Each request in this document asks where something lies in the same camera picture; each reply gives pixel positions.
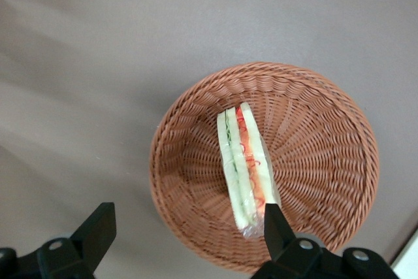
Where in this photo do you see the cream rectangular tray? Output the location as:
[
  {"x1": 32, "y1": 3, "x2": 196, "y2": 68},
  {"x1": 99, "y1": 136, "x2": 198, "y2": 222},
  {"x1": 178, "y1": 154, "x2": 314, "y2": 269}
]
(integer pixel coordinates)
[{"x1": 390, "y1": 235, "x2": 418, "y2": 279}]

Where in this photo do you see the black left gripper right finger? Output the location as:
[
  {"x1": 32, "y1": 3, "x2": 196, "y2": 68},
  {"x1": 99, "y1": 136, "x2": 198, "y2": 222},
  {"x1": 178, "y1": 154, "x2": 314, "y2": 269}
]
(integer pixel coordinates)
[{"x1": 249, "y1": 203, "x2": 401, "y2": 279}]

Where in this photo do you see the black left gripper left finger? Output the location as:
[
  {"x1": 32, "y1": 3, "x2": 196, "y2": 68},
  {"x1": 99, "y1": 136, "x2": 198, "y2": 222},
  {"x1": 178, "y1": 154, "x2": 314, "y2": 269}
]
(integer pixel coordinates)
[{"x1": 0, "y1": 202, "x2": 118, "y2": 279}]

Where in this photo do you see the triangle sandwich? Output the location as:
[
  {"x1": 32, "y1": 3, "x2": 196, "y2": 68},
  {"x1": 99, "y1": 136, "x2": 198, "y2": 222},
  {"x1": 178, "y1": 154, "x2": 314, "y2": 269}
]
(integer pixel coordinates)
[{"x1": 217, "y1": 101, "x2": 281, "y2": 239}]

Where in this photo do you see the brown woven round basket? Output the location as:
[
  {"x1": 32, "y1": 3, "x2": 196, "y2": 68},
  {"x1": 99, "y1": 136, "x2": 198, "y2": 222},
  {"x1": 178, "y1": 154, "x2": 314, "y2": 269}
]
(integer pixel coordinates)
[{"x1": 148, "y1": 61, "x2": 381, "y2": 275}]

